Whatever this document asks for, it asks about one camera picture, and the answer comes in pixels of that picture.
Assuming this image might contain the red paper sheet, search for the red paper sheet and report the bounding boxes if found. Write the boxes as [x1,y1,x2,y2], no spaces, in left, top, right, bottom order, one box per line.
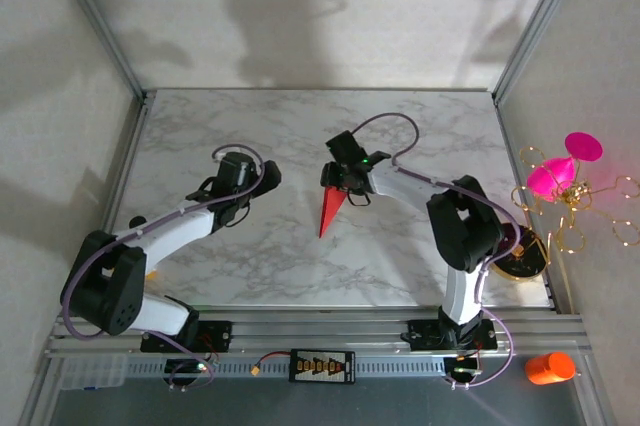
[318,186,347,239]

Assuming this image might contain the small black controller box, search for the small black controller box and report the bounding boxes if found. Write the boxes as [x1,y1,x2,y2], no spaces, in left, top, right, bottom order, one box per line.
[444,356,480,378]
[164,358,211,378]

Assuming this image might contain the black power distribution board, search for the black power distribution board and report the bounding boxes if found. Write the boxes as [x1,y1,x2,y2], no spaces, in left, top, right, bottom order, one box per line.
[289,348,356,384]

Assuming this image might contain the black round gold-rimmed dish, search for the black round gold-rimmed dish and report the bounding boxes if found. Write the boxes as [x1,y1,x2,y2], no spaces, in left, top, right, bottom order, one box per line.
[492,223,550,280]

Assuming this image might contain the slotted aluminium strip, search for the slotted aluminium strip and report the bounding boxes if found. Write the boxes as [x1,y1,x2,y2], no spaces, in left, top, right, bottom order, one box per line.
[124,356,451,380]

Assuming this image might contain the magenta cone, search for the magenta cone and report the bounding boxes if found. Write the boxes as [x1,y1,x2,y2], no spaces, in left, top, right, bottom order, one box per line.
[525,156,576,203]

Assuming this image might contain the clear plastic organizer box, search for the clear plastic organizer box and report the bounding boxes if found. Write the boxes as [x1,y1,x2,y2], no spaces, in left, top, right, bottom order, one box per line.
[59,354,129,391]

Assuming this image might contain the magenta round disc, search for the magenta round disc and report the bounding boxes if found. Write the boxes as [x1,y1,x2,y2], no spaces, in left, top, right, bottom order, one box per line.
[564,131,604,162]

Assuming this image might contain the orange plastic cylinder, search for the orange plastic cylinder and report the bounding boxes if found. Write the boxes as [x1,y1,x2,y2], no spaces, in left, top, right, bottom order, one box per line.
[524,351,577,386]

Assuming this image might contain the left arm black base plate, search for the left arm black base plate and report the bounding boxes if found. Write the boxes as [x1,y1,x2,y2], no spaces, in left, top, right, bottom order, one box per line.
[140,319,234,353]

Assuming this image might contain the aluminium rail base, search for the aluminium rail base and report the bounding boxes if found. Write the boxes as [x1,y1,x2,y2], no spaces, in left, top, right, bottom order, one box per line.
[44,310,591,362]

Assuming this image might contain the red black wire yellow plug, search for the red black wire yellow plug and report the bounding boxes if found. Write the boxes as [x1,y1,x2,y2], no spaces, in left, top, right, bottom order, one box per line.
[249,353,294,378]

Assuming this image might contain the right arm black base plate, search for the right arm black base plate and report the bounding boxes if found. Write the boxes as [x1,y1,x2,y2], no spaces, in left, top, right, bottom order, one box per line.
[407,318,499,351]

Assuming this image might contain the aluminium frame post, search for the aluminium frame post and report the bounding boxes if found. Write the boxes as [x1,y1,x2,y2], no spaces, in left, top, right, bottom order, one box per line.
[47,0,150,103]
[492,0,586,105]

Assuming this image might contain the gold wire stand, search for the gold wire stand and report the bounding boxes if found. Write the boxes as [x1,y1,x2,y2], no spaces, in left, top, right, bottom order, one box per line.
[509,144,640,315]

